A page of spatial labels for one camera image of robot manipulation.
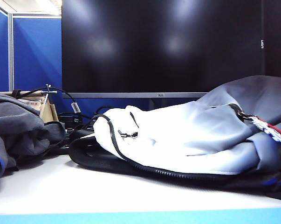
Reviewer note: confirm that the black hub box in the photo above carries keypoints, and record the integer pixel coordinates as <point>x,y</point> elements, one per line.
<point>69,120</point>

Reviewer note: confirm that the gray clothes with blue lining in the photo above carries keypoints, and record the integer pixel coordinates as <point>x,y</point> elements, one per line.
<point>19,123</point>

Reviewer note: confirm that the black portrait monitor with logo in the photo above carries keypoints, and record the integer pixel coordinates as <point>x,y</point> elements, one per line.
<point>276,35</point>

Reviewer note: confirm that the dark brown loop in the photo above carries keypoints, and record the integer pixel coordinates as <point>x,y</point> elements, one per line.
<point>16,93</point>

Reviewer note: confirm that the large black monitor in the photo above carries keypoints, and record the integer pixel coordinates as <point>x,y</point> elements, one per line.
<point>154,46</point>

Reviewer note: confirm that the light gray backpack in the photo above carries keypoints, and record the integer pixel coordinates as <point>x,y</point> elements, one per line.
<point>177,140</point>

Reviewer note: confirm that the metal cross rod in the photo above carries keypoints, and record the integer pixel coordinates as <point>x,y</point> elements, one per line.
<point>48,89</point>

